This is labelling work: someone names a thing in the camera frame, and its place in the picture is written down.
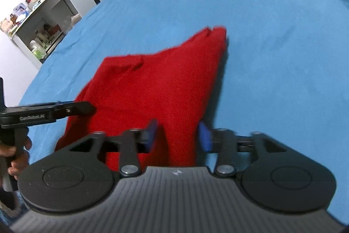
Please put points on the beige bag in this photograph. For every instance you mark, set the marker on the beige bag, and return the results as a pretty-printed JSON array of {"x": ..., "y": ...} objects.
[{"x": 76, "y": 20}]

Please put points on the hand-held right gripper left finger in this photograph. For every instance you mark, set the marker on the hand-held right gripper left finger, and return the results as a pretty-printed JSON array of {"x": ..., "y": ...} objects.
[{"x": 150, "y": 136}]

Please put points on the green tissue pack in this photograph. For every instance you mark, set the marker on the green tissue pack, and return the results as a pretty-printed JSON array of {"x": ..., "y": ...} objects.
[{"x": 38, "y": 51}]

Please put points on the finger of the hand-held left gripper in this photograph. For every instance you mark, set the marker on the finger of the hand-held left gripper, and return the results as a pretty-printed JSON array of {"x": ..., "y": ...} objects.
[{"x": 76, "y": 109}]

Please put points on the red knit sweater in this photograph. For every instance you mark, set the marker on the red knit sweater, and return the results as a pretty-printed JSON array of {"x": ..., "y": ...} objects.
[{"x": 163, "y": 85}]

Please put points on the person's left hand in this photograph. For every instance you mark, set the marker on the person's left hand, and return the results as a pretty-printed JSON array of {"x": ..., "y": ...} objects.
[{"x": 19, "y": 167}]

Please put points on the bed with blue sheet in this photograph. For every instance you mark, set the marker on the bed with blue sheet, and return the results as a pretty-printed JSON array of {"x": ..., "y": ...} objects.
[{"x": 272, "y": 72}]

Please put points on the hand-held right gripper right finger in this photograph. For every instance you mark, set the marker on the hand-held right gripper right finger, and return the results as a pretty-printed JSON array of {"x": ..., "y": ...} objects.
[{"x": 205, "y": 137}]

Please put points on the white desk with shelves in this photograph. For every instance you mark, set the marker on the white desk with shelves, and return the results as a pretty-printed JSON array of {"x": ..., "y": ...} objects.
[{"x": 54, "y": 3}]

